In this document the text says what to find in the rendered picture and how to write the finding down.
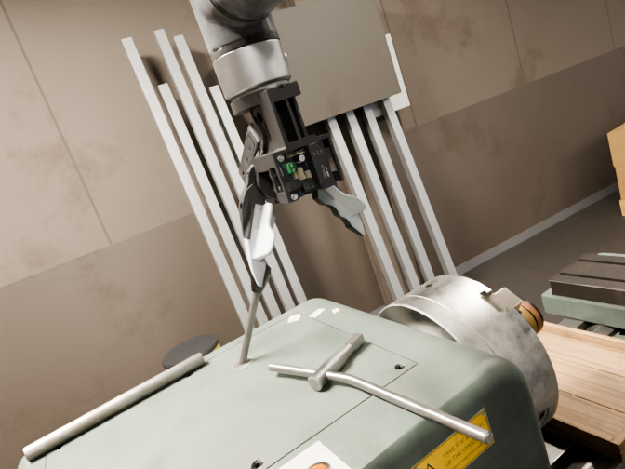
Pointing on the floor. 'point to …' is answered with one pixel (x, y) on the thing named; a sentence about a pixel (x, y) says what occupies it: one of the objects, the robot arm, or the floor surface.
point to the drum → (206, 344)
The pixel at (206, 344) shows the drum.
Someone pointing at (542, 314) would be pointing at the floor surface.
